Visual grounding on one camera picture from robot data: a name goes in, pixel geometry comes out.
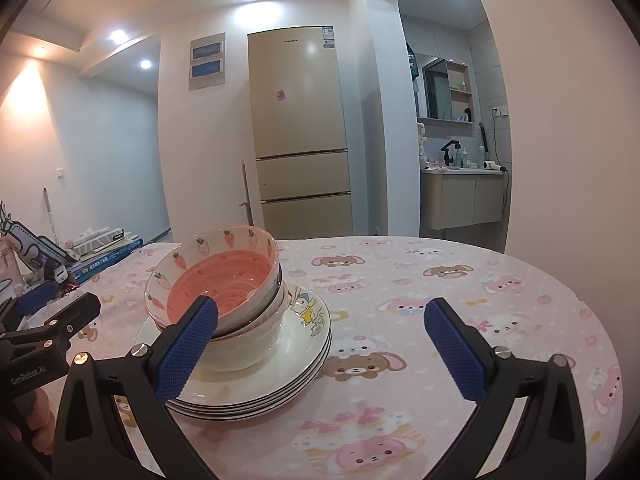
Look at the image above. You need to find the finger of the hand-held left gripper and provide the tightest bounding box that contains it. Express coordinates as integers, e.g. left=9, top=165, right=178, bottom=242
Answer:
left=0, top=291, right=102, bottom=356
left=0, top=280, right=57, bottom=331

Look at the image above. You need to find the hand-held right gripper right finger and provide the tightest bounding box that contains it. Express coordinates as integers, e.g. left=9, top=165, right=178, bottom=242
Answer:
left=423, top=297, right=586, bottom=480

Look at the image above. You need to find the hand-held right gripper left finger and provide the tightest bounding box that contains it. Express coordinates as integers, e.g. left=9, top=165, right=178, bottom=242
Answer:
left=52, top=295, right=221, bottom=480

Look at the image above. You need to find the white ribbed bowl black rim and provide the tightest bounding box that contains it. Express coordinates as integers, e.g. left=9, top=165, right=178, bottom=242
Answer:
left=157, top=265, right=291, bottom=372

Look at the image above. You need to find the pink strawberry print bowl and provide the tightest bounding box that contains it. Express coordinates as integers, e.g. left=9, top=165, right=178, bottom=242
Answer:
left=145, top=225, right=281, bottom=335

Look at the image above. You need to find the white plate black rim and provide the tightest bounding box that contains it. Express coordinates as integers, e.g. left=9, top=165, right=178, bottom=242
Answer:
left=167, top=352, right=331, bottom=419

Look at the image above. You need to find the cartoon print white plate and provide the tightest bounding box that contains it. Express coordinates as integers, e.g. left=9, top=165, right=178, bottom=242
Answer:
left=136, top=282, right=332, bottom=401
left=166, top=345, right=332, bottom=413

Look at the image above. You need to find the white plate black script print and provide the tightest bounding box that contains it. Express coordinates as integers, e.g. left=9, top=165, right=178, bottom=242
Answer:
left=165, top=337, right=332, bottom=407

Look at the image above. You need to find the person's left hand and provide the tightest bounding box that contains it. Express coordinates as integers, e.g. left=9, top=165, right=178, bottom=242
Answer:
left=12, top=387, right=55, bottom=458

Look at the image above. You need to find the bunch of keys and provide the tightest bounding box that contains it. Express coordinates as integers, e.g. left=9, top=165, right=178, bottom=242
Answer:
left=47, top=260, right=76, bottom=291

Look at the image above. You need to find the pink bag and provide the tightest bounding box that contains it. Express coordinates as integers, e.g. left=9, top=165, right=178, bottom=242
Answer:
left=0, top=237, right=23, bottom=301

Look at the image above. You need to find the blue white cartoon pencil case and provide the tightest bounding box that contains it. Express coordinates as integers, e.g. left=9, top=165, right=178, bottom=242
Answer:
left=0, top=202, right=68, bottom=263

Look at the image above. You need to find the grey patterned box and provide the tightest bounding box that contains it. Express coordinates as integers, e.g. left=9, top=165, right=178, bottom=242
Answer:
left=67, top=227, right=126, bottom=261

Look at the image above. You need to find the metal broom pole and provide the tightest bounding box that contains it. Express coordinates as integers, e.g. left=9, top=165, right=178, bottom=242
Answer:
left=42, top=187, right=57, bottom=243

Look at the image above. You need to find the pink cartoon printed tablecloth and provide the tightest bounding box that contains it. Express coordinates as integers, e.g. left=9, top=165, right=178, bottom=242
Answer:
left=0, top=235, right=626, bottom=480

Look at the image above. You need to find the beige vanity cabinet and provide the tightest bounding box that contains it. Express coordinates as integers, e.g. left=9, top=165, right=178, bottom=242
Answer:
left=420, top=167, right=506, bottom=231

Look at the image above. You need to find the white plush toy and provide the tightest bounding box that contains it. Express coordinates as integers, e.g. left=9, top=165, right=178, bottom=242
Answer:
left=416, top=122, right=430, bottom=168

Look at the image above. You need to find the beige refrigerator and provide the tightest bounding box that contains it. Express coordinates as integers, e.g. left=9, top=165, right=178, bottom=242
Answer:
left=246, top=25, right=354, bottom=241

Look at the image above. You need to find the mirror wall cabinet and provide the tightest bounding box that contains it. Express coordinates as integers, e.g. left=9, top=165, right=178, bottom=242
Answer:
left=420, top=52, right=475, bottom=123

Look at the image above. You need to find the grey wall distribution panel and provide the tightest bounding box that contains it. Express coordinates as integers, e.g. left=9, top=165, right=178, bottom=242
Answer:
left=188, top=32, right=228, bottom=92

